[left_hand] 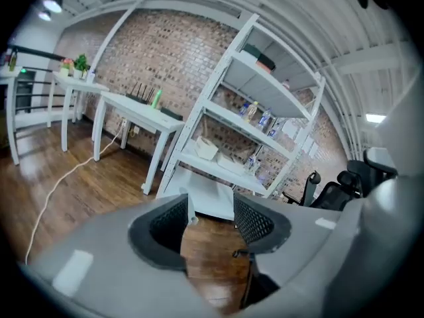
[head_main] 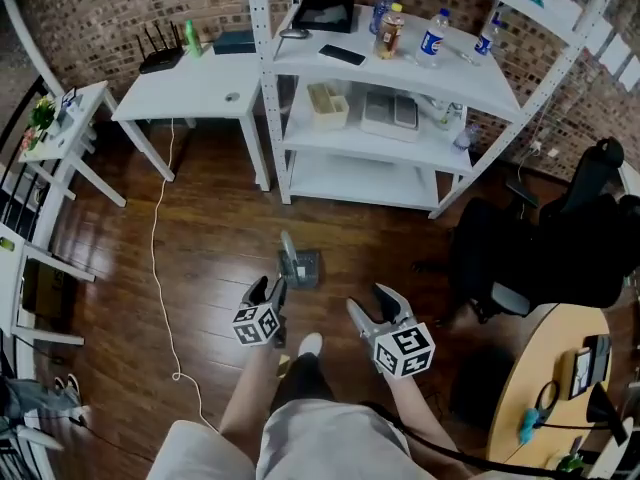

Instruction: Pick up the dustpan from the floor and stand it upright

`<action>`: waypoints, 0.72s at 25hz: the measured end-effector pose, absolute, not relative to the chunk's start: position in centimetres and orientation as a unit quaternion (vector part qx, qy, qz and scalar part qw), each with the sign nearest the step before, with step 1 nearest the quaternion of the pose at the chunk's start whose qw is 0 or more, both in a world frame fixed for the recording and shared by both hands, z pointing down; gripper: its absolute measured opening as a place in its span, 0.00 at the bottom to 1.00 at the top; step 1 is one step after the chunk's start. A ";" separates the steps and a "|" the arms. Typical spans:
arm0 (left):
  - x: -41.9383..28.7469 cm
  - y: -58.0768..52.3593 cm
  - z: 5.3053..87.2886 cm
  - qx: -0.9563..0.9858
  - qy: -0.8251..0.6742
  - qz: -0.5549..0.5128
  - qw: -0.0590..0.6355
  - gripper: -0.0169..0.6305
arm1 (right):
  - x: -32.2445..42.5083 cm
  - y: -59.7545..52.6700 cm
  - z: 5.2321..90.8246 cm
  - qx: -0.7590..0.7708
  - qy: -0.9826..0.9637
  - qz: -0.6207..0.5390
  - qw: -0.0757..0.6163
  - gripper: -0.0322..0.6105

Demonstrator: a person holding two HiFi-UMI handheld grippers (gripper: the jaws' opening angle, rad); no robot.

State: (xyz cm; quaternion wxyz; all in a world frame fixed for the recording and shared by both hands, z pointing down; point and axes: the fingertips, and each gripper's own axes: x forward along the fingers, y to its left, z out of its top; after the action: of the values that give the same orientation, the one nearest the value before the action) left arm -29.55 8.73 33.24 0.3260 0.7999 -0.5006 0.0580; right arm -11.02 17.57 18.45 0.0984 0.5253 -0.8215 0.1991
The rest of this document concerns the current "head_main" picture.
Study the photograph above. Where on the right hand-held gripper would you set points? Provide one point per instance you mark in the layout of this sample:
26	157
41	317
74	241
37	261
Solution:
402	350

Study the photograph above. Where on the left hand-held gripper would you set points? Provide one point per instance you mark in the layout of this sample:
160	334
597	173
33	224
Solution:
255	324

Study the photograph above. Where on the grey dustpan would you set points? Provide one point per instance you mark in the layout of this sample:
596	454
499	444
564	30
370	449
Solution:
302	268

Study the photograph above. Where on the person's right forearm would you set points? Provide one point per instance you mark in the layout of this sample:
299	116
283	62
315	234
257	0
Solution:
415	410

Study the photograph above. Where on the person's left forearm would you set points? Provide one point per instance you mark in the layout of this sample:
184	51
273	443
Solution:
247	383

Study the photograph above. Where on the person's white shoe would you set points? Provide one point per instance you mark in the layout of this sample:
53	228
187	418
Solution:
310	344

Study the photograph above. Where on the yellow black floor tape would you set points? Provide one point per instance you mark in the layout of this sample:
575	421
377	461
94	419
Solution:
284	367

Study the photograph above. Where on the person's black trousers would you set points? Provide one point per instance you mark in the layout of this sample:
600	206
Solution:
305	378

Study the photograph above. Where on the white metal shelf unit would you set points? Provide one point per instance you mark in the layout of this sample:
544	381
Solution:
350	183

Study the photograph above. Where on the person's light grey shirt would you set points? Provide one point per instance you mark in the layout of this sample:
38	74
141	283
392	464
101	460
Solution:
325	443

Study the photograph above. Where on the round wooden table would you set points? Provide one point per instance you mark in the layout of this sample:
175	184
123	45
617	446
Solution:
540	358

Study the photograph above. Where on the black office chair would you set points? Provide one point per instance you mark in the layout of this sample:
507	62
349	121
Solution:
550	253

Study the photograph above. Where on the teal plastic toy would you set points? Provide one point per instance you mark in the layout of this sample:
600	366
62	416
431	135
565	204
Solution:
528	424

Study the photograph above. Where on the clear crumpled bottle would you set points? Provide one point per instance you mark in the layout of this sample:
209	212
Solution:
464	139

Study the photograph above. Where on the beige wooden organizer box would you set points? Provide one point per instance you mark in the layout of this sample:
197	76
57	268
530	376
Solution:
327	107

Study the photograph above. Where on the white tray with grey lids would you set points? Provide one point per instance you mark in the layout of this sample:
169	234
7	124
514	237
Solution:
390	115

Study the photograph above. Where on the small clear spray bottle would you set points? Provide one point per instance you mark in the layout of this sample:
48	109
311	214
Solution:
450	114

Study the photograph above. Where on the black tray with white cards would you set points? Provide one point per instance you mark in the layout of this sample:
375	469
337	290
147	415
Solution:
595	363

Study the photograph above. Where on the brown cardboard box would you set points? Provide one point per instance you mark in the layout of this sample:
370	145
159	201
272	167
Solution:
42	288

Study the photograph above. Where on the small green object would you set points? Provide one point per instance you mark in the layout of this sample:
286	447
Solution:
570	464

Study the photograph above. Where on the black desk lamp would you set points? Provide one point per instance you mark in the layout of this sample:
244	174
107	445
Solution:
605	408

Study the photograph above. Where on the small white side table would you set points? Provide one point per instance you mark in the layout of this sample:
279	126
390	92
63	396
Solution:
75	133

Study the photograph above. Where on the black smartphone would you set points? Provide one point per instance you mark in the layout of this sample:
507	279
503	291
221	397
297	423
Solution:
342	54

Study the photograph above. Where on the dark flat box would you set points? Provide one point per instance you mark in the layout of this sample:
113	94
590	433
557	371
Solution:
234	43

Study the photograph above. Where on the plain white table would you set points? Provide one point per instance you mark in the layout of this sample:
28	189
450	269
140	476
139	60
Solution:
15	278

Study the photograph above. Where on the black router with antennas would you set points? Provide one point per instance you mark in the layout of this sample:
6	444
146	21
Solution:
161	58

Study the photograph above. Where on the grey computer mouse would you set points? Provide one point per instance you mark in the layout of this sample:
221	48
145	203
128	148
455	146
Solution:
294	33

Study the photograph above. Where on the green bottle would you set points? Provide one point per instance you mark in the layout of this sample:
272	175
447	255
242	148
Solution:
192	40

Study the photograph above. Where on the black railing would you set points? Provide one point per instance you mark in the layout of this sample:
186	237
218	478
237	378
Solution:
20	188

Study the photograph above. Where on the small blue white device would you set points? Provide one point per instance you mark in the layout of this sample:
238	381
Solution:
67	105

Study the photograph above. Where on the large clear bottle blue label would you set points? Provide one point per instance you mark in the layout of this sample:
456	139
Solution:
431	43

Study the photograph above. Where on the yellow-capped tea bottle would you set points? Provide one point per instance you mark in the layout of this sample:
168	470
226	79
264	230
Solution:
389	33

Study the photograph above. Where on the pink flowers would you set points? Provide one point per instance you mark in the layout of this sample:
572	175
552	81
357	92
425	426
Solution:
30	139

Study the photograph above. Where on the potted green plant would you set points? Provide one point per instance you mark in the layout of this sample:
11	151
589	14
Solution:
42	113

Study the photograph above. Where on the small clear bottle blue label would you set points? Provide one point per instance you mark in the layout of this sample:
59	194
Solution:
485	40

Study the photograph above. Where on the blue water bottle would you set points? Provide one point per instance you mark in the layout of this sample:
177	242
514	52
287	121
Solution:
381	10

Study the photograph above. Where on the white pillar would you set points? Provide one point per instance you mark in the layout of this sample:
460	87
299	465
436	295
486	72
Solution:
25	33

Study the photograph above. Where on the white wall socket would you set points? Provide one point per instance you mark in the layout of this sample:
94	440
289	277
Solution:
537	147

